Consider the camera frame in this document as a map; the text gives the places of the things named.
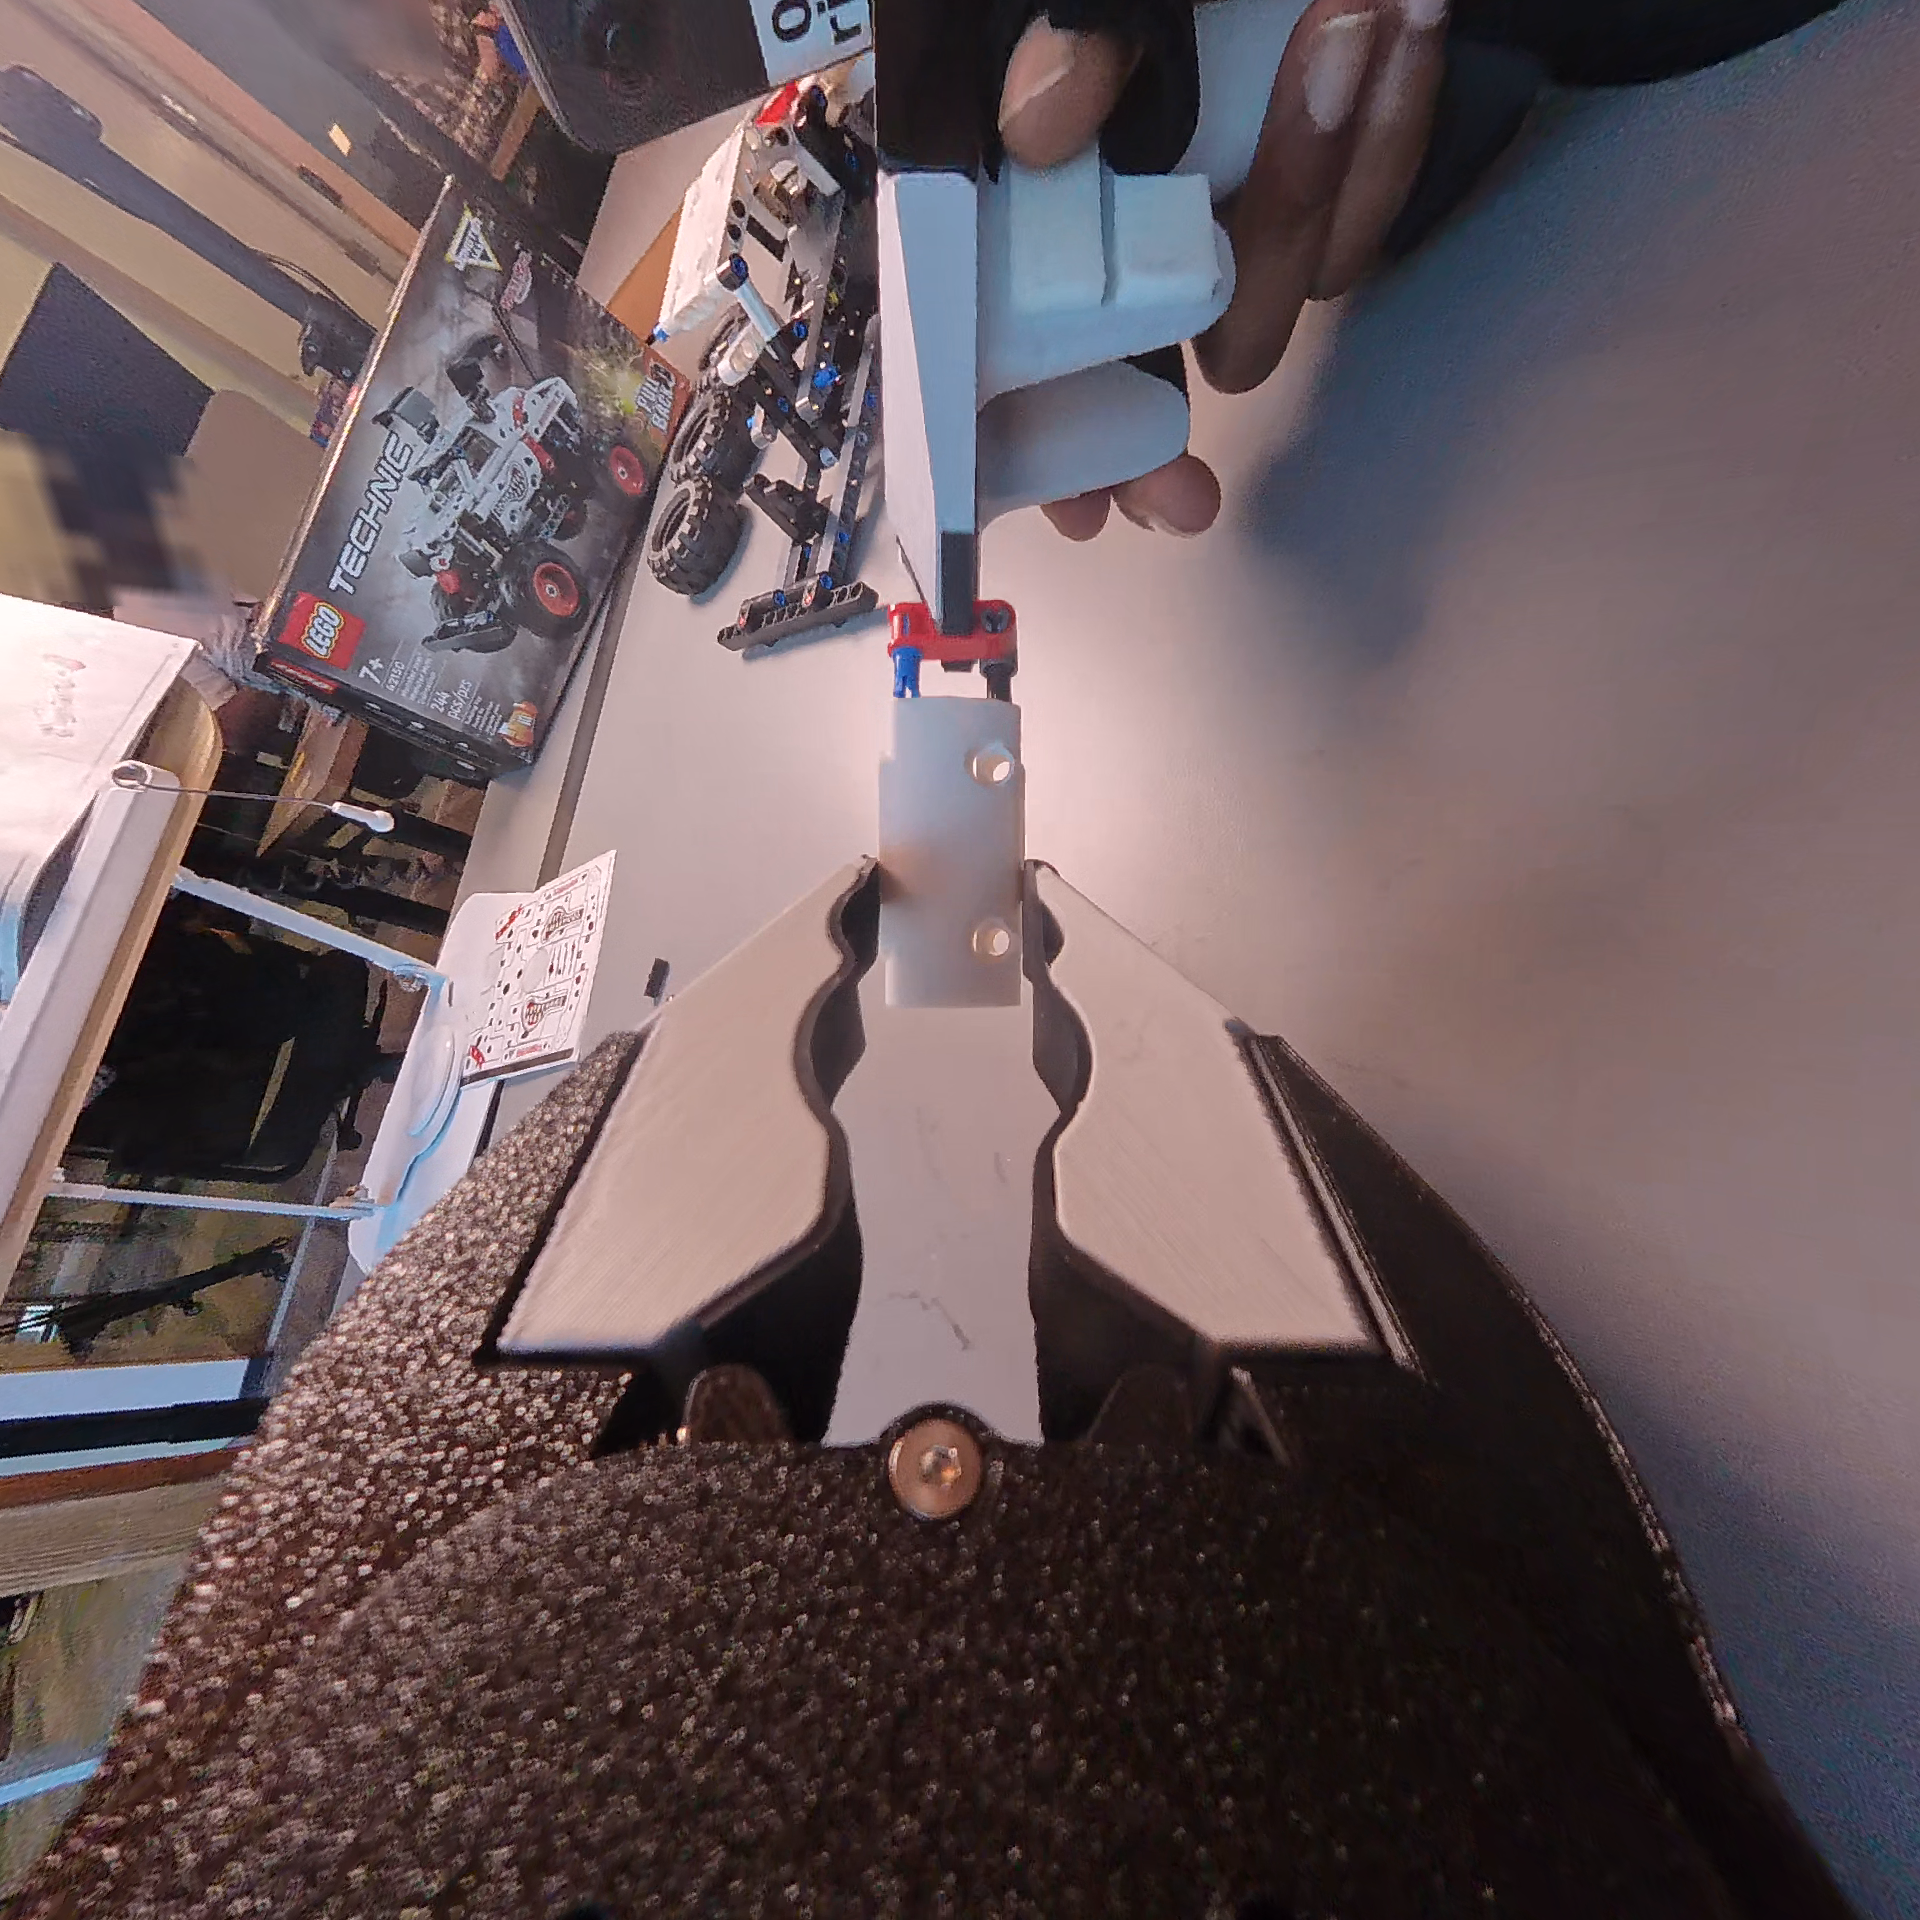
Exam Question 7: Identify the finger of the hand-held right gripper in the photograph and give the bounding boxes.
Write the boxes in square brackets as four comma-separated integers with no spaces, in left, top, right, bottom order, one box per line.
[874,157,1240,639]

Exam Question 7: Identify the paper instruction booklet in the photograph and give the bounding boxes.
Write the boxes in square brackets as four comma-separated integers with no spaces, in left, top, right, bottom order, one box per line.
[445,850,622,1078]

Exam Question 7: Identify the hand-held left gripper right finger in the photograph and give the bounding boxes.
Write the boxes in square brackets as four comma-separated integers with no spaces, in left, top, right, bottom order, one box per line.
[1024,859,1394,1365]

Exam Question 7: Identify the red connector brick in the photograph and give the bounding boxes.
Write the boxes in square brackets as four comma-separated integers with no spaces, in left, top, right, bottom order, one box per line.
[886,597,1020,671]

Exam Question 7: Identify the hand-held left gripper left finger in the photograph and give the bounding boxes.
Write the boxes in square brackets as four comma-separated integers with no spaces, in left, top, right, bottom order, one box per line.
[491,855,882,1356]

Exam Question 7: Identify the toy truck chassis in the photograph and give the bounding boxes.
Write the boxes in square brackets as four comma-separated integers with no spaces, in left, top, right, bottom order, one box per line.
[718,83,888,654]

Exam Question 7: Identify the white book stand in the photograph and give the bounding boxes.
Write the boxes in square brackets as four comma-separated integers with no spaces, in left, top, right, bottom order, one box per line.
[0,757,512,1247]

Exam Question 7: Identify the white toy panel piece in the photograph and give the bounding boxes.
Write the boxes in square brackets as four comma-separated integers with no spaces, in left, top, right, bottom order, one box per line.
[878,698,1029,1010]

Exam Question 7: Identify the open instruction booklet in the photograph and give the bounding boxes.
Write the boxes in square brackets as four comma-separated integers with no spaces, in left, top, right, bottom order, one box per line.
[0,593,204,1051]

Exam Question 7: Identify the black toy tyre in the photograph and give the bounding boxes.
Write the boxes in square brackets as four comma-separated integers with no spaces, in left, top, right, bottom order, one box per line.
[668,348,757,490]
[646,477,748,598]

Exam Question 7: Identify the toy truck set box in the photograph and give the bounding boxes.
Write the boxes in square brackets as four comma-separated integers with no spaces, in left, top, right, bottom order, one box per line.
[252,177,695,782]

